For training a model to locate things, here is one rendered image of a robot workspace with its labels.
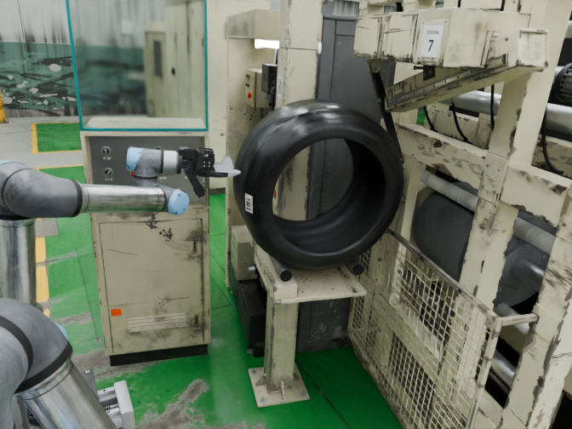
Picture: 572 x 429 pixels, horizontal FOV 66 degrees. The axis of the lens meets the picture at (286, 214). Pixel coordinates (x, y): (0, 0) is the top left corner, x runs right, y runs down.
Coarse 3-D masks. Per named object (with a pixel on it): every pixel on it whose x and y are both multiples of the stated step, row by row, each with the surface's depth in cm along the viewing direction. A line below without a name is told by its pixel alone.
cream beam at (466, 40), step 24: (360, 24) 162; (384, 24) 145; (408, 24) 131; (432, 24) 119; (456, 24) 113; (480, 24) 115; (504, 24) 116; (528, 24) 118; (360, 48) 163; (384, 48) 145; (408, 48) 132; (456, 48) 115; (480, 48) 117
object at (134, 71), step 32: (96, 0) 176; (128, 0) 179; (160, 0) 182; (192, 0) 185; (96, 32) 180; (128, 32) 183; (160, 32) 186; (192, 32) 189; (96, 64) 184; (128, 64) 187; (160, 64) 190; (192, 64) 194; (96, 96) 189; (128, 96) 192; (160, 96) 195; (192, 96) 199; (96, 128) 193; (128, 128) 197; (160, 128) 200; (192, 128) 204
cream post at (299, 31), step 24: (288, 0) 159; (312, 0) 160; (288, 24) 162; (312, 24) 164; (288, 48) 165; (312, 48) 167; (288, 72) 168; (312, 72) 170; (288, 96) 171; (312, 96) 174; (288, 168) 182; (288, 192) 186; (288, 216) 190; (288, 312) 209; (288, 336) 214; (264, 360) 231; (288, 360) 219; (288, 384) 225
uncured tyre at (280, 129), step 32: (256, 128) 155; (288, 128) 140; (320, 128) 139; (352, 128) 142; (256, 160) 141; (288, 160) 140; (352, 160) 180; (384, 160) 149; (256, 192) 142; (352, 192) 183; (384, 192) 171; (256, 224) 147; (288, 224) 181; (320, 224) 185; (352, 224) 182; (384, 224) 159; (288, 256) 154; (320, 256) 156; (352, 256) 161
